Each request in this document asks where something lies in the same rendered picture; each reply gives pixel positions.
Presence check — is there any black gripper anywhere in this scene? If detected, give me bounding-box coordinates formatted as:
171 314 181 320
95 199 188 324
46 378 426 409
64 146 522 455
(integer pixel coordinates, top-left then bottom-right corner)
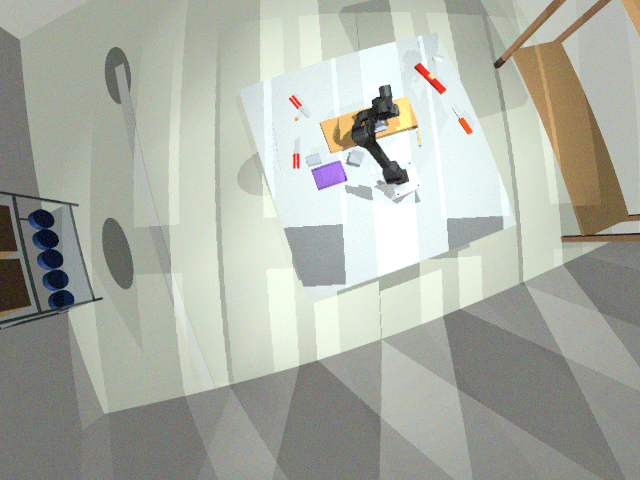
364 104 400 124

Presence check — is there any red flat bar with small yellow block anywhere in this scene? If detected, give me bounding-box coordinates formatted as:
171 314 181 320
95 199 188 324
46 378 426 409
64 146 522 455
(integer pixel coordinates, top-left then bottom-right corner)
414 63 446 94

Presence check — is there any purple open tray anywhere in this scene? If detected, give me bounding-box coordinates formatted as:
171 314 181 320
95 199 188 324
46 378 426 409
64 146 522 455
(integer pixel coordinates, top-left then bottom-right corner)
312 161 348 190

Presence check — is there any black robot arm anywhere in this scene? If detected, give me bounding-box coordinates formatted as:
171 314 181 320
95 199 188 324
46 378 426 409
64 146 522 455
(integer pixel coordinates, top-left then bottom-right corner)
351 84 409 185

